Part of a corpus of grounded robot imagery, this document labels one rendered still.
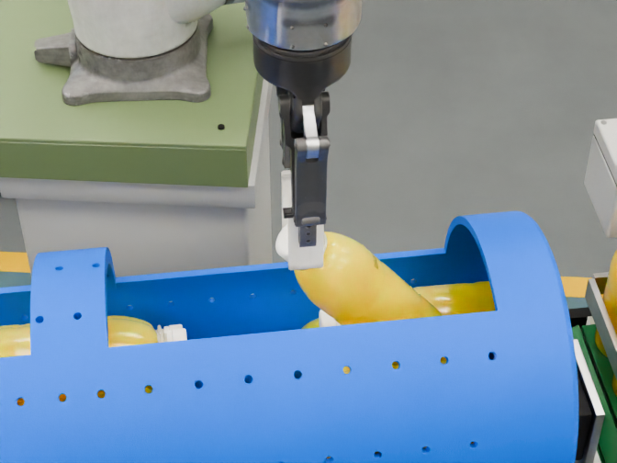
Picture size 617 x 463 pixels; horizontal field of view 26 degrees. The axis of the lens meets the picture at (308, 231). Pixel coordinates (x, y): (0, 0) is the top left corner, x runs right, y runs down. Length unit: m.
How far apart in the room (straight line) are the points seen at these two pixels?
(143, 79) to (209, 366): 0.59
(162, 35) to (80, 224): 0.28
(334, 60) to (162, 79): 0.67
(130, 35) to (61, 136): 0.15
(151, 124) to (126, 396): 0.55
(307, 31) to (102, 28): 0.67
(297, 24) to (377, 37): 2.63
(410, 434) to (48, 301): 0.34
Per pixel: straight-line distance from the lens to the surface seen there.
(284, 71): 1.00
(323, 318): 1.31
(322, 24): 0.97
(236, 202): 1.65
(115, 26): 1.61
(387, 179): 3.15
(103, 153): 1.62
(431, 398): 1.17
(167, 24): 1.62
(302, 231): 1.10
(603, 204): 1.59
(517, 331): 1.18
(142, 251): 1.75
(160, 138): 1.60
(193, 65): 1.68
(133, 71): 1.65
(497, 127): 3.33
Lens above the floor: 2.08
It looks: 44 degrees down
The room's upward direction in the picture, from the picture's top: straight up
